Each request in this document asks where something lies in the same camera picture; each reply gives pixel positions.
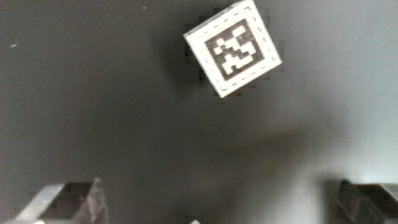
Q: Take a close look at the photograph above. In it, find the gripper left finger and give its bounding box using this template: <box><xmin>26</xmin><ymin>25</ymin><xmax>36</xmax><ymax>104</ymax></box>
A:
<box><xmin>11</xmin><ymin>178</ymin><xmax>111</xmax><ymax>224</ymax></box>

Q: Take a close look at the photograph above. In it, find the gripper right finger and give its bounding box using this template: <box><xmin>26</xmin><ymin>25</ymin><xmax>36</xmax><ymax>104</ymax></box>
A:
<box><xmin>335</xmin><ymin>180</ymin><xmax>398</xmax><ymax>224</ymax></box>

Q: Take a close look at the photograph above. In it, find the white tagged cube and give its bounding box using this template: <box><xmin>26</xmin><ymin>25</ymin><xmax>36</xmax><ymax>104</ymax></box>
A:
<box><xmin>184</xmin><ymin>0</ymin><xmax>283</xmax><ymax>98</ymax></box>

